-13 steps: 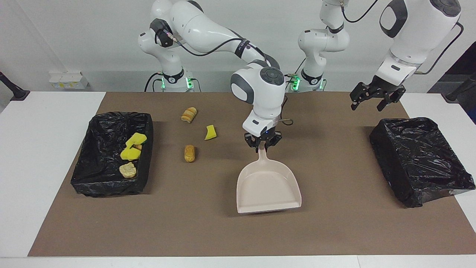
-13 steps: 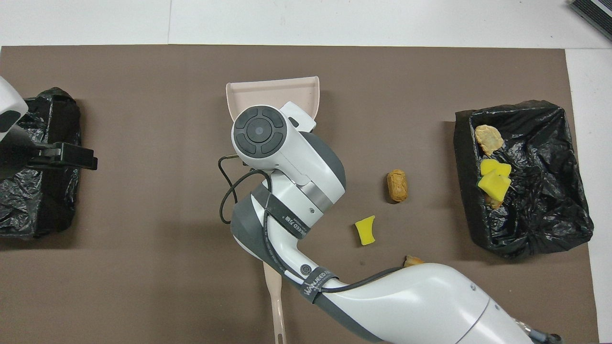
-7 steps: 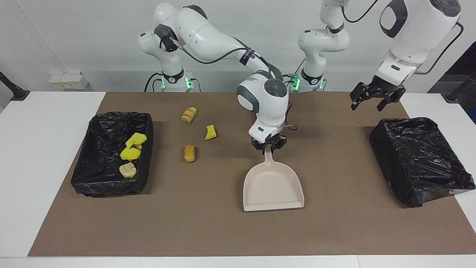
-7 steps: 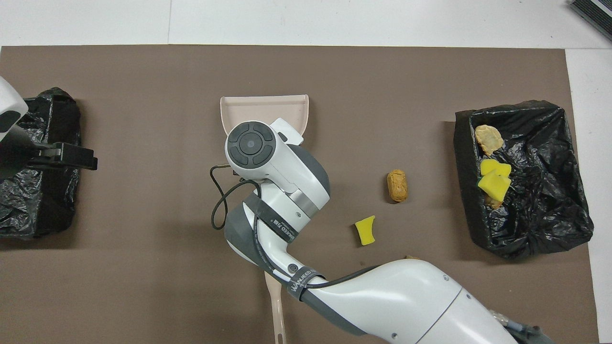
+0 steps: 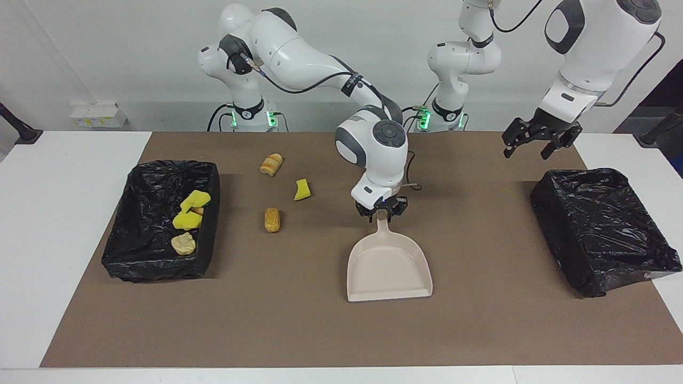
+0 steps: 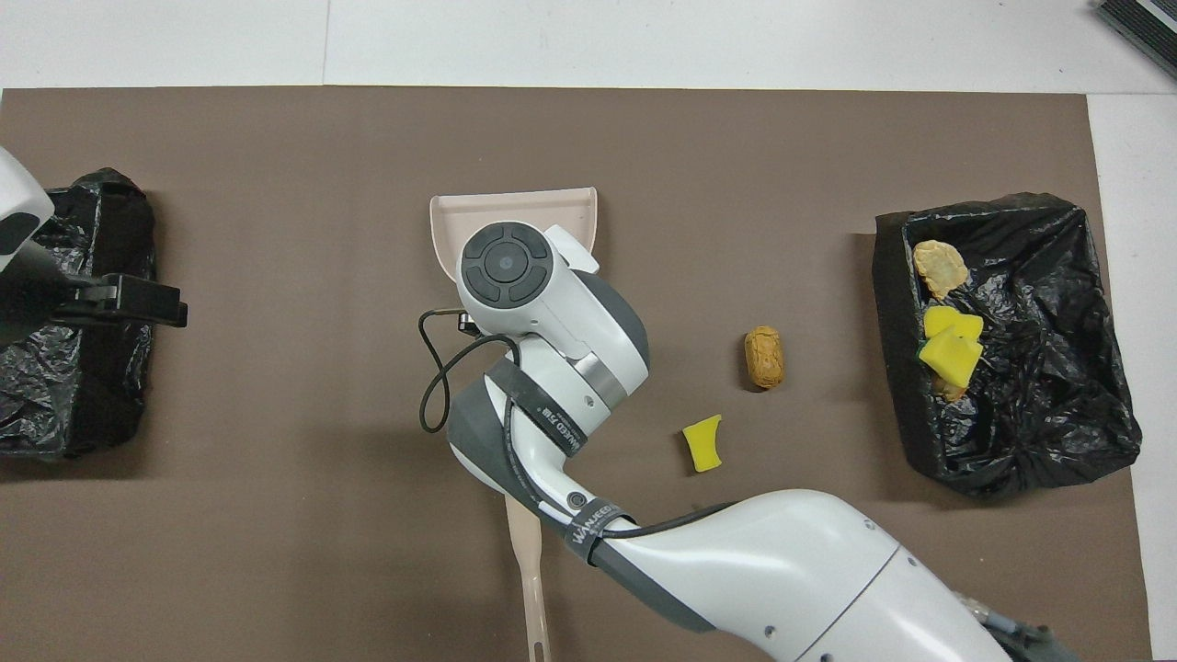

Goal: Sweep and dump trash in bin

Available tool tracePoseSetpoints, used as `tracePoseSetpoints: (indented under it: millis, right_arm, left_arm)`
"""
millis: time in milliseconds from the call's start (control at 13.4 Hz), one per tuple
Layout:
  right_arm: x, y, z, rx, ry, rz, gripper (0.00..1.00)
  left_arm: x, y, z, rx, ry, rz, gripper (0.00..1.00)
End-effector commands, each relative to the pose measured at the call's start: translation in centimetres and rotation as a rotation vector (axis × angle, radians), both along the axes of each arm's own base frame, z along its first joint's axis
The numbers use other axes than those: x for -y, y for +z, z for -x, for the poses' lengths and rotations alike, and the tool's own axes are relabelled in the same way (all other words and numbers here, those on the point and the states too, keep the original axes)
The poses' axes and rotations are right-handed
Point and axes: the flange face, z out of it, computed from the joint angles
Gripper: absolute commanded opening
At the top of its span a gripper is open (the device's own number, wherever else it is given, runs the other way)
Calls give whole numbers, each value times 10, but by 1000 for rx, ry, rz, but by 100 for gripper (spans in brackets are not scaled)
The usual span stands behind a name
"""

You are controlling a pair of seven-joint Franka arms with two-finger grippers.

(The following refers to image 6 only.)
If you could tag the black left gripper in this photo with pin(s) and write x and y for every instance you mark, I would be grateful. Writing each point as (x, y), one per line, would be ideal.
(83, 299)

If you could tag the brown bread roll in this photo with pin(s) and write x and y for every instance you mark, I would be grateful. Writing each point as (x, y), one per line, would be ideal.
(764, 358)

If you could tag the small yellow sponge piece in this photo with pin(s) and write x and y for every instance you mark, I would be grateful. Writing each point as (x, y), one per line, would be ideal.
(703, 445)

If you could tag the striped croissant piece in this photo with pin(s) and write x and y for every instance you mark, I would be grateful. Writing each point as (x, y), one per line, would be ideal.
(951, 392)

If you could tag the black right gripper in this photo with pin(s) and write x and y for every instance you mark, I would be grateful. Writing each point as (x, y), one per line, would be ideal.
(469, 323)

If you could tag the pale bread chunk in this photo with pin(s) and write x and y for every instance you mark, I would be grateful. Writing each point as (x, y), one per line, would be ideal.
(940, 267)

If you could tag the beige plastic dustpan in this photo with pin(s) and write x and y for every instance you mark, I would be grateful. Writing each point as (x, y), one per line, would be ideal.
(515, 207)

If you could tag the black bag lined bin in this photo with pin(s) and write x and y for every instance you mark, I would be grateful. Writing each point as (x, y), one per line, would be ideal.
(1048, 368)
(101, 386)

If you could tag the beige hand brush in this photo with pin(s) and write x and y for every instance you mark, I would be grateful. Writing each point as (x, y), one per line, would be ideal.
(524, 542)

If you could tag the dark ribbed box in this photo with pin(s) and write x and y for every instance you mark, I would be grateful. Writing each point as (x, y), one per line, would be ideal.
(1145, 23)

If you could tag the green and yellow sponge piece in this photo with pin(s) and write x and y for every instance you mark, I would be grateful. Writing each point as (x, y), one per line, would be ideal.
(952, 360)

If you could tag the brown paper table mat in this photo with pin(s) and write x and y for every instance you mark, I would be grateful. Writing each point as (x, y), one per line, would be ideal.
(276, 138)

